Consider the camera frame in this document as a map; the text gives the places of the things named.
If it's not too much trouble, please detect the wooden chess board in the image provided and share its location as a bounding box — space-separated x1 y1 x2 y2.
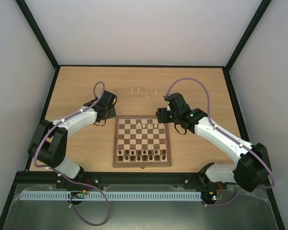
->
113 115 172 168

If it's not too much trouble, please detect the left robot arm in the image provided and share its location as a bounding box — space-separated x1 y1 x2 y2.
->
28 91 117 179

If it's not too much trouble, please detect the black aluminium rail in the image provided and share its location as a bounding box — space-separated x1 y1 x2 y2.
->
15 171 217 188

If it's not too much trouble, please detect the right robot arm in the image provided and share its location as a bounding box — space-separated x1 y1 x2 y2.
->
156 93 271 192

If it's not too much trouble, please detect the white slotted cable duct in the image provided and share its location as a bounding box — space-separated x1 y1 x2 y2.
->
19 191 202 202

